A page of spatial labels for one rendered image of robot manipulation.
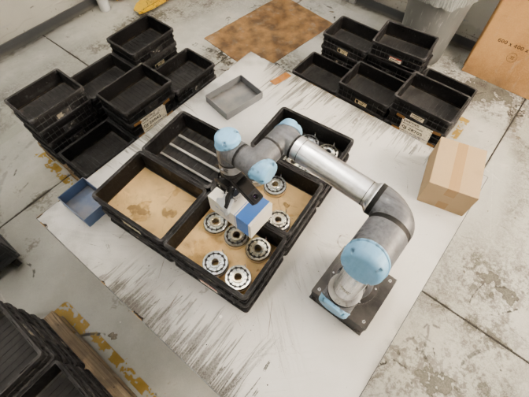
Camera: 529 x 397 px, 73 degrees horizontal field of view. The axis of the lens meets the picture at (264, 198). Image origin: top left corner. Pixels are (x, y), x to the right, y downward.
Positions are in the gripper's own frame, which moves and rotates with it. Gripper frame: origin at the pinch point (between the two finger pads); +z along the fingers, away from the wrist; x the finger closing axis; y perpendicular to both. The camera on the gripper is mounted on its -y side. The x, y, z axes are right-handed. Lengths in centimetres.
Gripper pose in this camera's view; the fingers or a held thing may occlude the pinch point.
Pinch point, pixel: (240, 203)
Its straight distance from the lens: 130.0
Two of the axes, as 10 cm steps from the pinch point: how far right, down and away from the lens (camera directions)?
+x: -6.3, 6.7, -4.0
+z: 0.1, 5.2, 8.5
